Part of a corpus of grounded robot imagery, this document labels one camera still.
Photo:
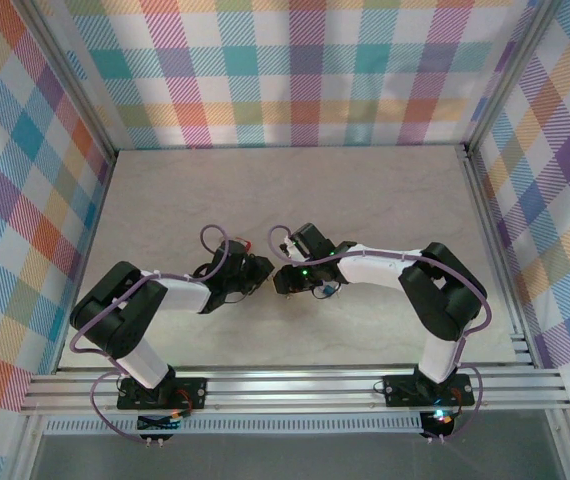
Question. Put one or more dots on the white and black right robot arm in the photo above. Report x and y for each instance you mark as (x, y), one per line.
(440, 360)

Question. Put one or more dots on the aluminium side rail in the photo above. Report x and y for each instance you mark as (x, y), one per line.
(485, 220)

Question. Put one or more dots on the aluminium frame post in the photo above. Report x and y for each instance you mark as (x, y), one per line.
(70, 85)
(510, 75)

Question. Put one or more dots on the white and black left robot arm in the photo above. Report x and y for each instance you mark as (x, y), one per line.
(140, 360)

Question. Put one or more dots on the small blue padlock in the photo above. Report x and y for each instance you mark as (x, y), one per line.
(329, 289)

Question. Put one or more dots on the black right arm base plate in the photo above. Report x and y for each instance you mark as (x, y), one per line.
(400, 390)

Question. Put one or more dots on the long aluminium base rail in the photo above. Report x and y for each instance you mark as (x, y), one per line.
(290, 387)

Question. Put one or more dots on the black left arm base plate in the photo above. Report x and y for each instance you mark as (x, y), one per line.
(192, 392)

